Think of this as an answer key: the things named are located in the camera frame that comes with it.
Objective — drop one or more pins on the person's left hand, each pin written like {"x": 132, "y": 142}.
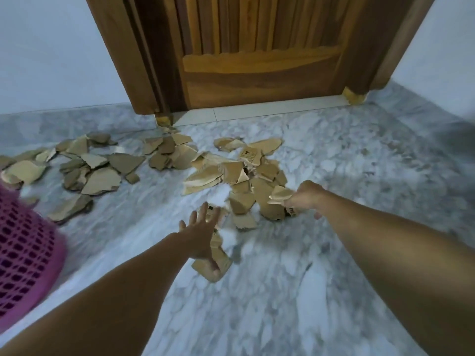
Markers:
{"x": 200, "y": 237}

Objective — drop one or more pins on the person's right hand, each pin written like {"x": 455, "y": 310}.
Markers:
{"x": 308, "y": 200}

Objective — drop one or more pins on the small pale paper piece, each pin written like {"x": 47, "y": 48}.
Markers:
{"x": 280, "y": 194}

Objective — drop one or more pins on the corrugated paper piece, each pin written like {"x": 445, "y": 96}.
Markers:
{"x": 222, "y": 261}

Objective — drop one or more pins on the pile of brown paper pieces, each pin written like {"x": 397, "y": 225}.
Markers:
{"x": 100, "y": 181}

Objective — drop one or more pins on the pink bin with black liner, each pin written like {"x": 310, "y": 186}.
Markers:
{"x": 26, "y": 255}

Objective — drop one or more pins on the person's left forearm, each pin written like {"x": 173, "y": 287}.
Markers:
{"x": 111, "y": 304}

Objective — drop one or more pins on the person's right forearm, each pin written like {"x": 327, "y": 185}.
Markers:
{"x": 400, "y": 263}

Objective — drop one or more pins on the brown wooden door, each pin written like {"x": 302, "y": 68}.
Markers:
{"x": 259, "y": 51}

